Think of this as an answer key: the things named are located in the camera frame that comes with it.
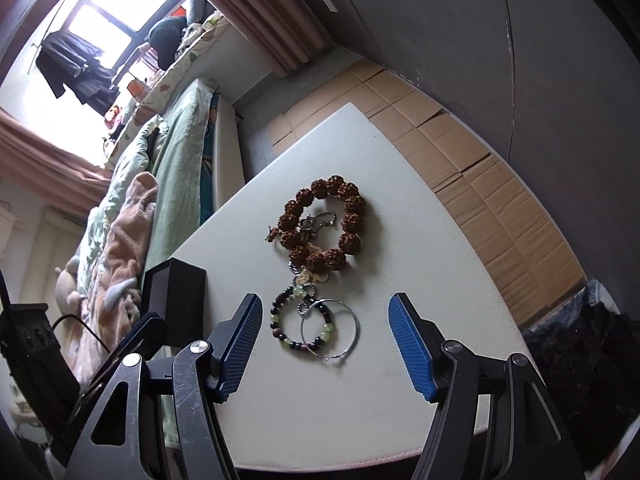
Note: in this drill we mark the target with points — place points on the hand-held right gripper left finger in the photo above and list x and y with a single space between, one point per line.
239 340

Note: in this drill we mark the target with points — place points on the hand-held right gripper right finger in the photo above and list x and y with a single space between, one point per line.
410 340

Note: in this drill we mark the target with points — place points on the thin silver bangle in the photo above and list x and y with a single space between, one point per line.
354 330

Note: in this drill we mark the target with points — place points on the black jewelry box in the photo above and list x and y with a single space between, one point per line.
175 300

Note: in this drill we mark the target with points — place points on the pink plush blanket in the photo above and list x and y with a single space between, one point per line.
125 260

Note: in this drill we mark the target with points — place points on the dark fuzzy rug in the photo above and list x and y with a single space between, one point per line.
585 360

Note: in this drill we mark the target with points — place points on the cardboard floor covering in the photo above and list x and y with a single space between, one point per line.
475 160

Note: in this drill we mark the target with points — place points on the bed with green quilt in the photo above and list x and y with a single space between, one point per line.
170 160

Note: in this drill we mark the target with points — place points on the black power strip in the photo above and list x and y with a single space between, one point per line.
37 355

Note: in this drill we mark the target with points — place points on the pink curtain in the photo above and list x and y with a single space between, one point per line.
45 155
265 5

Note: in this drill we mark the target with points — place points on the dark cushion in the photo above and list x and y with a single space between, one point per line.
167 35

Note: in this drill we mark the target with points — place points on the hanging dark clothes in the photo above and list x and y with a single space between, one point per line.
75 67

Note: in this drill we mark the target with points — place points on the white bed frame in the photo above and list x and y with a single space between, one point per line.
227 155

